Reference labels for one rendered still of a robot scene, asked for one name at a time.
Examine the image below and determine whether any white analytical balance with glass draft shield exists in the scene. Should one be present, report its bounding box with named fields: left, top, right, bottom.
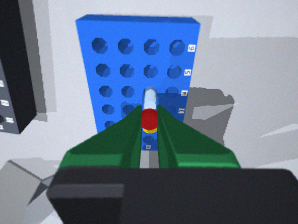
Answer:
left=0, top=161, right=63, bottom=224

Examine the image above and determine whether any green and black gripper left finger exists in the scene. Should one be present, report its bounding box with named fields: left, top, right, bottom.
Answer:
left=57, top=105, right=142, bottom=170

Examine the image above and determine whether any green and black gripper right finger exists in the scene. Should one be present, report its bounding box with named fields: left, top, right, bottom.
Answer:
left=157, top=105, right=241, bottom=168

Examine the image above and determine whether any blue tube rack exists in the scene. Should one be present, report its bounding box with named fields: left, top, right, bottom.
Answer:
left=75, top=14, right=201, bottom=133

